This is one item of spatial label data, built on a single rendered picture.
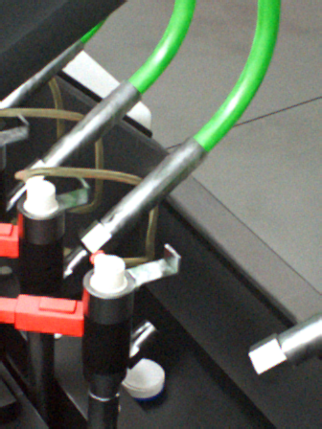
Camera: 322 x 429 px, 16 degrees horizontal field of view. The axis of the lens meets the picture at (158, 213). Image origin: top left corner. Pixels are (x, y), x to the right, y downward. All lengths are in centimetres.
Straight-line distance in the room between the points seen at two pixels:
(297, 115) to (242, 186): 38
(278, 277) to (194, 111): 207
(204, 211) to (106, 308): 38
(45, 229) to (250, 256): 31
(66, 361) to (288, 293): 21
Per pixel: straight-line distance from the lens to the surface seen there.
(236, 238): 97
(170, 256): 64
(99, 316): 63
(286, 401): 95
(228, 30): 341
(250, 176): 275
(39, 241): 68
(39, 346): 74
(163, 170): 72
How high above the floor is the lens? 153
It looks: 36 degrees down
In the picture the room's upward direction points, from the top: 4 degrees clockwise
